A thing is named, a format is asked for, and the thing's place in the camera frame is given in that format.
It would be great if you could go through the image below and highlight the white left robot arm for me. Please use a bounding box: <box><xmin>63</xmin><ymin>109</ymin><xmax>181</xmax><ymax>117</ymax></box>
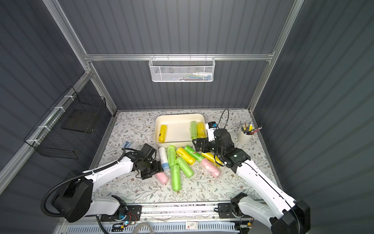
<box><xmin>41</xmin><ymin>144</ymin><xmax>163</xmax><ymax>223</ymax></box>

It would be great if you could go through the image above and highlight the yellow trash bag roll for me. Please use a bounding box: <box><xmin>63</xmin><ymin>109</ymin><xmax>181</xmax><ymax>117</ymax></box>
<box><xmin>197</xmin><ymin>122</ymin><xmax>206</xmax><ymax>138</ymax></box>
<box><xmin>201</xmin><ymin>153</ymin><xmax>224</xmax><ymax>167</ymax></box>
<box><xmin>158</xmin><ymin>125</ymin><xmax>167</xmax><ymax>143</ymax></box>
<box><xmin>176</xmin><ymin>147</ymin><xmax>196</xmax><ymax>165</ymax></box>

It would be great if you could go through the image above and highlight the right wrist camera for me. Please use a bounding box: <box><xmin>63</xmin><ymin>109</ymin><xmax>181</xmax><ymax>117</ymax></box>
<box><xmin>206</xmin><ymin>121</ymin><xmax>217</xmax><ymax>142</ymax></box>

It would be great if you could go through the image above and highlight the green labelled trash bag roll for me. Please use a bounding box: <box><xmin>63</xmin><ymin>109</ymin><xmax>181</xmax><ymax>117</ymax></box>
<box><xmin>184</xmin><ymin>145</ymin><xmax>204</xmax><ymax>162</ymax></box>

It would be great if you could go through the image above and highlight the white pen cup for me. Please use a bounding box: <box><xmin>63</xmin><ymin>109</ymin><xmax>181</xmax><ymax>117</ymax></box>
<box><xmin>237</xmin><ymin>119</ymin><xmax>263</xmax><ymax>144</ymax></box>

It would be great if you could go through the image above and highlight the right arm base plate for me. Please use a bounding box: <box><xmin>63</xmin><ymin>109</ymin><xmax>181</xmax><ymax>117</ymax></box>
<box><xmin>214</xmin><ymin>192</ymin><xmax>254</xmax><ymax>219</ymax></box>

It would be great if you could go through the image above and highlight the light green trash bag roll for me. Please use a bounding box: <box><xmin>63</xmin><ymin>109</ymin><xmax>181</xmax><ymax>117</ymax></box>
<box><xmin>167</xmin><ymin>145</ymin><xmax>176</xmax><ymax>168</ymax></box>
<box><xmin>176</xmin><ymin>157</ymin><xmax>194</xmax><ymax>178</ymax></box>
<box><xmin>190</xmin><ymin>121</ymin><xmax>198</xmax><ymax>140</ymax></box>
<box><xmin>170</xmin><ymin>164</ymin><xmax>181</xmax><ymax>192</ymax></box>

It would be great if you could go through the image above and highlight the small blue clip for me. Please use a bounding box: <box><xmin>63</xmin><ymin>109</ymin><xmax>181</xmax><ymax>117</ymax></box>
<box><xmin>122</xmin><ymin>141</ymin><xmax>132</xmax><ymax>148</ymax></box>

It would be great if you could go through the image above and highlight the pink trash bag roll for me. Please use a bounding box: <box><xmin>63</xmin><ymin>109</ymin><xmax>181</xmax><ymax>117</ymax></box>
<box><xmin>155</xmin><ymin>172</ymin><xmax>169</xmax><ymax>185</ymax></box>
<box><xmin>200</xmin><ymin>159</ymin><xmax>221</xmax><ymax>178</ymax></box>

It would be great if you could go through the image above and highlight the cream storage box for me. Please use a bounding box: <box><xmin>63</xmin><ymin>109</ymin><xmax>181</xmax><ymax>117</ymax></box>
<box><xmin>153</xmin><ymin>113</ymin><xmax>205</xmax><ymax>149</ymax></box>

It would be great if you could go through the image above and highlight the black wire side basket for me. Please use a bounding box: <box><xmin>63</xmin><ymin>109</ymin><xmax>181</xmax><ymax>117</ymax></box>
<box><xmin>24</xmin><ymin>88</ymin><xmax>107</xmax><ymax>160</ymax></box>

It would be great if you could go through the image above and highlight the white blue trash bag roll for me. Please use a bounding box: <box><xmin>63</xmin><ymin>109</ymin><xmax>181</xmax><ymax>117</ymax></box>
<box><xmin>159</xmin><ymin>147</ymin><xmax>169</xmax><ymax>171</ymax></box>

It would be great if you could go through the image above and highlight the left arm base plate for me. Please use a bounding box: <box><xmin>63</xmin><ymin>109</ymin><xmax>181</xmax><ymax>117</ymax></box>
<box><xmin>100</xmin><ymin>205</ymin><xmax>143</xmax><ymax>222</ymax></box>

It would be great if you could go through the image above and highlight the white wire wall basket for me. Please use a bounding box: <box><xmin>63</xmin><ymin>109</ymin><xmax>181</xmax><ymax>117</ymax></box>
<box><xmin>149</xmin><ymin>57</ymin><xmax>216</xmax><ymax>82</ymax></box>

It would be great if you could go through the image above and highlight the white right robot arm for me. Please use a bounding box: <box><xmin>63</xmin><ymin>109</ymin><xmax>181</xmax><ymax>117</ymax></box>
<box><xmin>192</xmin><ymin>129</ymin><xmax>311</xmax><ymax>234</ymax></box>

